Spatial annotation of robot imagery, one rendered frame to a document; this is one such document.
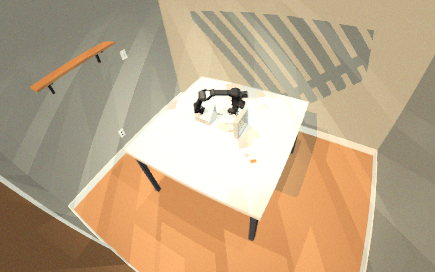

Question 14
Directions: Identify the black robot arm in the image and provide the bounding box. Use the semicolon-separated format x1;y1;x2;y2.
193;87;248;114

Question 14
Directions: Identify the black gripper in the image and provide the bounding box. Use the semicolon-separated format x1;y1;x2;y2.
227;99;244;114

